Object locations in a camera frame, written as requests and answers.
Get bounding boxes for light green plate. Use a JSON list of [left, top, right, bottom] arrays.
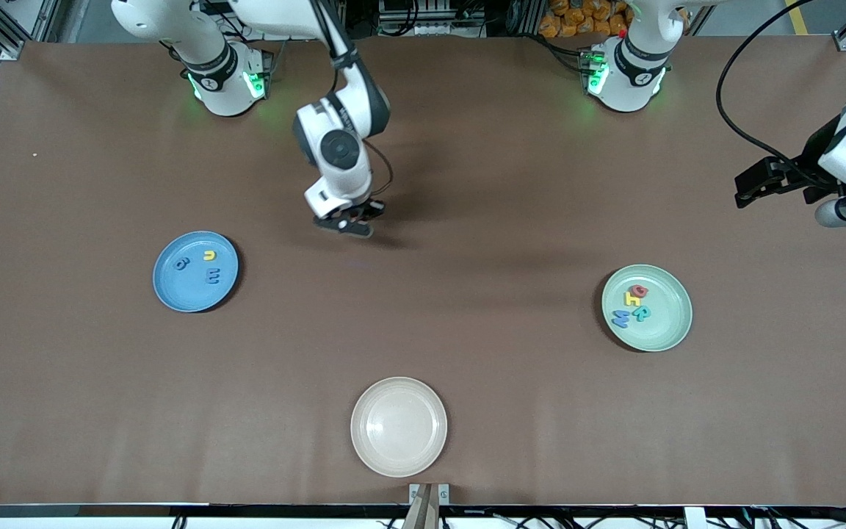
[[601, 264, 693, 353]]

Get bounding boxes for brown table cover mat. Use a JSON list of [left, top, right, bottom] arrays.
[[0, 35, 846, 508]]

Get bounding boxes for blue plate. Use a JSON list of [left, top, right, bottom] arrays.
[[153, 231, 240, 313]]

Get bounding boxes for black equipment rack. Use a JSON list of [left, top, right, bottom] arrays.
[[377, 0, 491, 37]]

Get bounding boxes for beige plate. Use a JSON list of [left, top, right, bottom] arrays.
[[350, 377, 448, 478]]

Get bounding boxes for pile of orange items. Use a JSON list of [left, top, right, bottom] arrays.
[[538, 0, 631, 39]]

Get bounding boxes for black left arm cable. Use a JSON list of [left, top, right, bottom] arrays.
[[715, 0, 835, 186]]

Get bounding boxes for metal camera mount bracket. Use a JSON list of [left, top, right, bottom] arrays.
[[408, 483, 451, 529]]

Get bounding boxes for bundle of loose cables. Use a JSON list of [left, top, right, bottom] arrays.
[[742, 492, 846, 529]]

